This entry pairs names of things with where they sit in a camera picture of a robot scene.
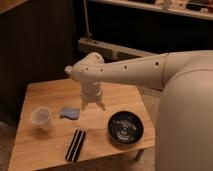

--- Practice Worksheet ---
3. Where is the metal pole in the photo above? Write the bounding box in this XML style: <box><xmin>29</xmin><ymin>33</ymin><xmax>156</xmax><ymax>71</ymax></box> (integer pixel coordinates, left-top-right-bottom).
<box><xmin>83</xmin><ymin>0</ymin><xmax>92</xmax><ymax>41</ymax></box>

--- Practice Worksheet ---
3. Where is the blue sponge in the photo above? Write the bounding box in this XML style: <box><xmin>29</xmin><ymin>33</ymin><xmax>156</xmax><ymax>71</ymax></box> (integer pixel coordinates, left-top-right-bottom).
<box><xmin>60</xmin><ymin>107</ymin><xmax>80</xmax><ymax>120</ymax></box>

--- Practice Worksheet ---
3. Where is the black white striped block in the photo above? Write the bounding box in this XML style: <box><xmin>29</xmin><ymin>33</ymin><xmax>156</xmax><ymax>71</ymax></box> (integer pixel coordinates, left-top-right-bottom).
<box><xmin>65</xmin><ymin>129</ymin><xmax>86</xmax><ymax>162</ymax></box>

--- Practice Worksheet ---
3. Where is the white low shelf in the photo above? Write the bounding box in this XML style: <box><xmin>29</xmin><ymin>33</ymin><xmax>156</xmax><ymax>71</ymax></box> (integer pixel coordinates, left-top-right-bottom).
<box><xmin>78</xmin><ymin>38</ymin><xmax>152</xmax><ymax>60</ymax></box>

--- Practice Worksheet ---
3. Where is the black ceramic bowl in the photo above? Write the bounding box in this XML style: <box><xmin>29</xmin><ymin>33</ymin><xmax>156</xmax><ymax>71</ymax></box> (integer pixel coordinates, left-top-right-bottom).
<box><xmin>107</xmin><ymin>111</ymin><xmax>144</xmax><ymax>145</ymax></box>

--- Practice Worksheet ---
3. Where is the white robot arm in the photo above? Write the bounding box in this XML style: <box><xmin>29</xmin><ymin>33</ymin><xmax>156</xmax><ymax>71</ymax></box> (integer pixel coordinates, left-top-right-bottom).
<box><xmin>65</xmin><ymin>50</ymin><xmax>213</xmax><ymax>171</ymax></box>

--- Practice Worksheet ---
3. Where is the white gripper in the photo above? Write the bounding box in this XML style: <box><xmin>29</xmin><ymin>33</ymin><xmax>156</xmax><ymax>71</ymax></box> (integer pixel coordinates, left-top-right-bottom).
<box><xmin>81</xmin><ymin>82</ymin><xmax>106</xmax><ymax>111</ymax></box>

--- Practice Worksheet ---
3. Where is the wooden table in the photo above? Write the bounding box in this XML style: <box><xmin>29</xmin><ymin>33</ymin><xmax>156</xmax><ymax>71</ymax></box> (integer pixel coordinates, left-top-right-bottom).
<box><xmin>9</xmin><ymin>79</ymin><xmax>155</xmax><ymax>171</ymax></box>

